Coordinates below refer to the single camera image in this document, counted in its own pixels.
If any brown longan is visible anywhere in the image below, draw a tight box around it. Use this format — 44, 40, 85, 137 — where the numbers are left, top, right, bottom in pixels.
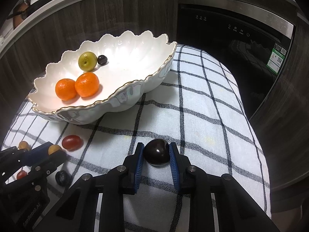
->
48, 145, 62, 156
18, 141, 31, 151

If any red cherry tomato front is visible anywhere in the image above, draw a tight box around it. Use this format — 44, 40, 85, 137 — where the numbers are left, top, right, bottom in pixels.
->
16, 170, 28, 180

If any red cherry tomato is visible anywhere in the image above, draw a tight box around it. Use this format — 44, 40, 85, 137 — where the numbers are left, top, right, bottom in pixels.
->
62, 135, 83, 150
16, 170, 28, 180

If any dark blueberry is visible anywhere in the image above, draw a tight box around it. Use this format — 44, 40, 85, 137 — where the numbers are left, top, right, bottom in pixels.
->
55, 170, 71, 187

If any dark purple grape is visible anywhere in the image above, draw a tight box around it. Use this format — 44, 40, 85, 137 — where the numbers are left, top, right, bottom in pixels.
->
143, 138, 170, 166

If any red cherry tomato back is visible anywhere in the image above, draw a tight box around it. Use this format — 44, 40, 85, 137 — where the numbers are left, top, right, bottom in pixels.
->
62, 135, 83, 150

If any yellow-green round fruit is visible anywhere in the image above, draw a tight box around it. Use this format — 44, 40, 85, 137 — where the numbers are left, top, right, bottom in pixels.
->
78, 51, 97, 72

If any dark cherry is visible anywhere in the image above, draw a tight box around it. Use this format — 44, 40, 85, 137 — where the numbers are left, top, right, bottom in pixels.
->
97, 55, 108, 66

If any blue checked white cloth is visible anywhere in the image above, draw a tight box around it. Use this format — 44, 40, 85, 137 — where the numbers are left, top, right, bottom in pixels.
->
1, 43, 271, 232

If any orange mandarin left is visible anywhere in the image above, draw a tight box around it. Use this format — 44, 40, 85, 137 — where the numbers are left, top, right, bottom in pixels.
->
55, 78, 77, 101

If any orange mandarin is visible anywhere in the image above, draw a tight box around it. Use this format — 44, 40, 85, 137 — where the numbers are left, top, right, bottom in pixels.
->
55, 78, 77, 101
74, 72, 100, 97

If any orange mandarin right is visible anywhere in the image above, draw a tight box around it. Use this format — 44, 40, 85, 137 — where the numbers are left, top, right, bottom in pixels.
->
74, 72, 100, 97

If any white scalloped ceramic bowl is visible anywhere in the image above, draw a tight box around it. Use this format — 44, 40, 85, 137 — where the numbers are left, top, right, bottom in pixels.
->
28, 30, 177, 125

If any built-in black dishwasher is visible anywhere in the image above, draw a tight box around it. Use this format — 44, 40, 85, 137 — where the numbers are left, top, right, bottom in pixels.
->
177, 0, 294, 118

